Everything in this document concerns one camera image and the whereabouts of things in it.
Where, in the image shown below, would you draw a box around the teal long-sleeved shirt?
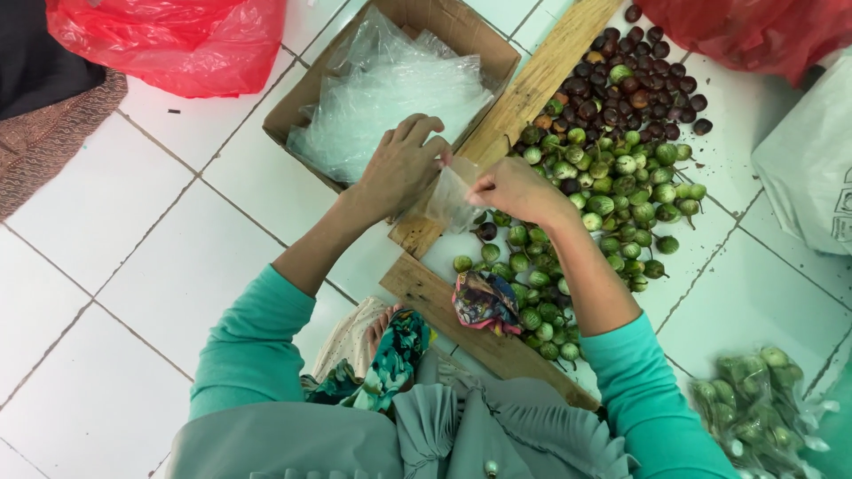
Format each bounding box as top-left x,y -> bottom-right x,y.
189,264 -> 741,479

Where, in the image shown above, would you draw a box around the person's right hand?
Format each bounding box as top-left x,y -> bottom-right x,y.
465,157 -> 581,231

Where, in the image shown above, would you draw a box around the brown cardboard box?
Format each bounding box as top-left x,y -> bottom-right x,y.
262,0 -> 522,194

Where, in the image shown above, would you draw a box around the pile of dark purple eggplants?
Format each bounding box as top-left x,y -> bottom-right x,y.
532,4 -> 714,142

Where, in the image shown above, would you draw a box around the black cloth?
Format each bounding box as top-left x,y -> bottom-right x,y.
0,0 -> 107,122

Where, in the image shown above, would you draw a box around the clear bags of packed eggplants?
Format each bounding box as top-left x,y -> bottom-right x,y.
690,346 -> 841,479

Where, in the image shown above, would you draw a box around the person's foot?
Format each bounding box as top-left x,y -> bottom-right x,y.
365,304 -> 404,360

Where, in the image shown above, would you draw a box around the cream dotted cloth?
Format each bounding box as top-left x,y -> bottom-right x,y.
312,296 -> 391,384

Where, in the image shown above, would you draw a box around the person's left hand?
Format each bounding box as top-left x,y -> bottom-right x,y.
347,114 -> 454,224

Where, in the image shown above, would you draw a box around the colourful floral cloth scrap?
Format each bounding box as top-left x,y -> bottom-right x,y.
452,270 -> 524,337

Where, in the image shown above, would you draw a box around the large red plastic bag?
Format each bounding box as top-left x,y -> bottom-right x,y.
635,0 -> 852,87

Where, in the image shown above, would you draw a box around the pile of clear plastic bags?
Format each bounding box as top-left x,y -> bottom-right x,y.
286,7 -> 495,185

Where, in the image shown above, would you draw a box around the teal floral trousers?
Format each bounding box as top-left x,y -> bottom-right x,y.
301,309 -> 432,413

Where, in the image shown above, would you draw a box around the pile of green round eggplants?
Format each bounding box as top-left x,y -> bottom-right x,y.
453,63 -> 708,372

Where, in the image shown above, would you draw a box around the grey-green pleated headscarf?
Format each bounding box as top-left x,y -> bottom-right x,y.
165,349 -> 641,479

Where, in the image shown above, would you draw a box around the small clear plastic bag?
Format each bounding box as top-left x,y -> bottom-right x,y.
423,157 -> 485,234

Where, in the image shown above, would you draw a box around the crumpled red plastic bag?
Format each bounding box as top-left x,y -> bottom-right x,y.
45,0 -> 288,99

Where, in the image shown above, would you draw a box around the long wooden plank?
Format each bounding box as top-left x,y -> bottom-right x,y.
388,0 -> 625,259

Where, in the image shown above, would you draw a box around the short wooden plank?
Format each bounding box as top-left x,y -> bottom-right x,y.
379,252 -> 601,412

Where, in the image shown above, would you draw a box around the brown patterned cloth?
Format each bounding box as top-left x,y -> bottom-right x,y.
0,68 -> 129,222

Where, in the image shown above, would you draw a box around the white plastic sack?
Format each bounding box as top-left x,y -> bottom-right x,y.
751,52 -> 852,257

